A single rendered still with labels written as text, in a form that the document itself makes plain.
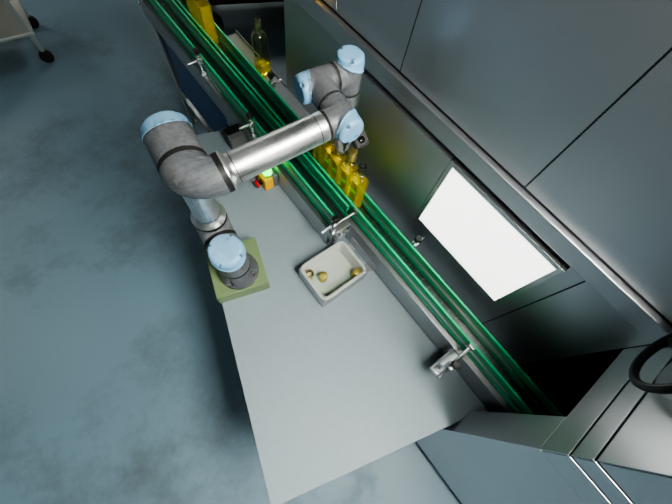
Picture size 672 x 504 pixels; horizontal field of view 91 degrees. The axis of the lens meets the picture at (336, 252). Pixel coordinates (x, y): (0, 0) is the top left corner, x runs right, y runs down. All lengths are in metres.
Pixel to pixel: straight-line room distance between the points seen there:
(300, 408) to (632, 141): 1.17
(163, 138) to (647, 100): 0.94
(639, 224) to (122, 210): 2.60
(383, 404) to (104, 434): 1.52
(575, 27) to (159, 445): 2.26
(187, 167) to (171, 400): 1.59
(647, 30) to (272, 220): 1.25
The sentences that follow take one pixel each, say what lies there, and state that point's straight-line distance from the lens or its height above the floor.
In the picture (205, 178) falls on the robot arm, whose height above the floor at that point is 1.45.
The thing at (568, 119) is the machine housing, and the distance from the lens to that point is 0.89.
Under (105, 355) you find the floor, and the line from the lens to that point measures 2.35.
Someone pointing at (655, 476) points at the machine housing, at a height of 1.51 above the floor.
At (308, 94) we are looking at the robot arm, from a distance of 0.92.
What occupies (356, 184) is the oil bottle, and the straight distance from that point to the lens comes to 1.24.
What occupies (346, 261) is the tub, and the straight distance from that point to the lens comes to 1.41.
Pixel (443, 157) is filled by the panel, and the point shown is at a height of 1.31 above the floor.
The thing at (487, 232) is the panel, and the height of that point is 1.21.
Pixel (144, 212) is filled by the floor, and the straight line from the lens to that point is 2.61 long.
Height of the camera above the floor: 2.07
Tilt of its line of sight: 65 degrees down
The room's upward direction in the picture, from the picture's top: 14 degrees clockwise
